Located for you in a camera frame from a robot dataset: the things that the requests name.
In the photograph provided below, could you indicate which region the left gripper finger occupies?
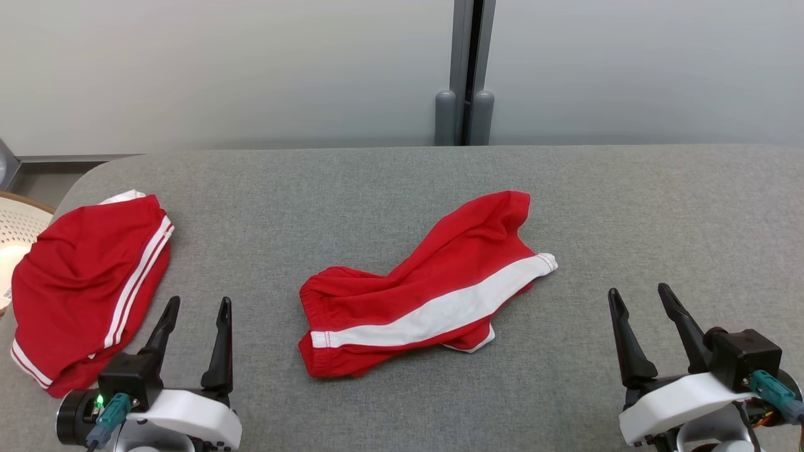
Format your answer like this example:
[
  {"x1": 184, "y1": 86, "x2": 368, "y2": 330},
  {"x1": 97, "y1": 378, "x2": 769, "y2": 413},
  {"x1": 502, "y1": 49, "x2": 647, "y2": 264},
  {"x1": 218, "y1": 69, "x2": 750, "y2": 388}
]
[
  {"x1": 139, "y1": 296, "x2": 182, "y2": 371},
  {"x1": 201, "y1": 297, "x2": 234, "y2": 394}
]

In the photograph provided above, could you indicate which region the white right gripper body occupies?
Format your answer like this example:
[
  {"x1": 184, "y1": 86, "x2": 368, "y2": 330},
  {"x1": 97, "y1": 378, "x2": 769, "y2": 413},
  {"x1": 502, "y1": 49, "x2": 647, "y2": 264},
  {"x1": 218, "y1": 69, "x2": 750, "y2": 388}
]
[{"x1": 619, "y1": 372, "x2": 753, "y2": 448}]

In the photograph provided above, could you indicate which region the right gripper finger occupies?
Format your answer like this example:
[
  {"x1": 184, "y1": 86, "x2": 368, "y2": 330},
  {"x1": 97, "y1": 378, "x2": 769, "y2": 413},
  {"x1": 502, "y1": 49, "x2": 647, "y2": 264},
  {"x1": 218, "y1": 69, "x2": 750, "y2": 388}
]
[
  {"x1": 658, "y1": 282, "x2": 714, "y2": 375},
  {"x1": 607, "y1": 288, "x2": 658, "y2": 390}
]

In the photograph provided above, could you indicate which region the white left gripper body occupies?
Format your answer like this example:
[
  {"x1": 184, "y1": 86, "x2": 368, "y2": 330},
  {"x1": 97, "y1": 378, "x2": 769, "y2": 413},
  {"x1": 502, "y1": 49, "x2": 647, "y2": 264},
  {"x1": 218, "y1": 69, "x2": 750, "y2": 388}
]
[{"x1": 129, "y1": 386, "x2": 243, "y2": 450}]

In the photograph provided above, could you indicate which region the red basketball jersey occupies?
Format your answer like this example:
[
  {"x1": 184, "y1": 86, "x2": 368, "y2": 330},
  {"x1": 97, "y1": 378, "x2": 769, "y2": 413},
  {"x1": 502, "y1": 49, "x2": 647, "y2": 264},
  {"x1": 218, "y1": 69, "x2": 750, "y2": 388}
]
[{"x1": 11, "y1": 190, "x2": 175, "y2": 399}]

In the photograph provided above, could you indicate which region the red shorts white stripe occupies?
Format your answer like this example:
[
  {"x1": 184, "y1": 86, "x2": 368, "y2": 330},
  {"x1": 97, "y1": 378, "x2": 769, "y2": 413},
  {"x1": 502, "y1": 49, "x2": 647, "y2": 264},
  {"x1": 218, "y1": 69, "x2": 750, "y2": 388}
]
[{"x1": 298, "y1": 190, "x2": 558, "y2": 379}]

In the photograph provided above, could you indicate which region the white perforated laundry basket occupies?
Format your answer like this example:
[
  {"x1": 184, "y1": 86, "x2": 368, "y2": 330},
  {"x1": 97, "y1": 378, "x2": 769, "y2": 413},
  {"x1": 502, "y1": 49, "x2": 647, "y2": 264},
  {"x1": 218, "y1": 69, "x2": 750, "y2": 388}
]
[{"x1": 0, "y1": 191, "x2": 56, "y2": 318}]

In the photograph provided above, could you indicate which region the grey fabric sofa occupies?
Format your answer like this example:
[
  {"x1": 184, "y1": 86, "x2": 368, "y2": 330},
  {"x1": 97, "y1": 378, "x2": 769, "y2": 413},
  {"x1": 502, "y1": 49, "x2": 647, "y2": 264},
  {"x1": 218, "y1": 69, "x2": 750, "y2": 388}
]
[{"x1": 0, "y1": 144, "x2": 804, "y2": 452}]

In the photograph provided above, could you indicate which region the teal left camera connector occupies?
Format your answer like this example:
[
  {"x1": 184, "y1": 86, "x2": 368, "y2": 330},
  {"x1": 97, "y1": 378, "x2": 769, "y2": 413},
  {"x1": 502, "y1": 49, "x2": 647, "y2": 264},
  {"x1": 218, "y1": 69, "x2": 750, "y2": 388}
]
[{"x1": 85, "y1": 394, "x2": 133, "y2": 449}]

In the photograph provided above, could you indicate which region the teal camera connector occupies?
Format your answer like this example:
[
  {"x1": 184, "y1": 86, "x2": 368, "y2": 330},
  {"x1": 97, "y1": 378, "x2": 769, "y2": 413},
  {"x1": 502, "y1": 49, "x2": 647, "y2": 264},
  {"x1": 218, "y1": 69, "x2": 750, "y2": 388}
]
[
  {"x1": 747, "y1": 369, "x2": 804, "y2": 425},
  {"x1": 85, "y1": 394, "x2": 133, "y2": 449}
]

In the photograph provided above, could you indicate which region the teal right camera connector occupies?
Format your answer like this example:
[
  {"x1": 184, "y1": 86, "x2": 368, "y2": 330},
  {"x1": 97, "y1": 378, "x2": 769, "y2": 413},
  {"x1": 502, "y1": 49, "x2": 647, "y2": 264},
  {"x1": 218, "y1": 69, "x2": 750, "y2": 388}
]
[{"x1": 747, "y1": 369, "x2": 804, "y2": 425}]

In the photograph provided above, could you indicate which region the grey partition bottom rail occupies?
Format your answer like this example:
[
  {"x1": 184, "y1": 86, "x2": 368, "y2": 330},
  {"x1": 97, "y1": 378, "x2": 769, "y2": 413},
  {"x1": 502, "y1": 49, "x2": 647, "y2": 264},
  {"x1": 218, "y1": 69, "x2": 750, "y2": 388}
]
[{"x1": 16, "y1": 153, "x2": 144, "y2": 163}]

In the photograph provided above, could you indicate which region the grey rounded post foot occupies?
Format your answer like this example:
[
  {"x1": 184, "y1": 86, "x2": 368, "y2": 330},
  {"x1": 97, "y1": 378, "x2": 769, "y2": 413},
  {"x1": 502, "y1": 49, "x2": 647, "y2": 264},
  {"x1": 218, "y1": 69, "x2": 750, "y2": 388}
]
[
  {"x1": 435, "y1": 90, "x2": 457, "y2": 146},
  {"x1": 471, "y1": 90, "x2": 496, "y2": 146}
]

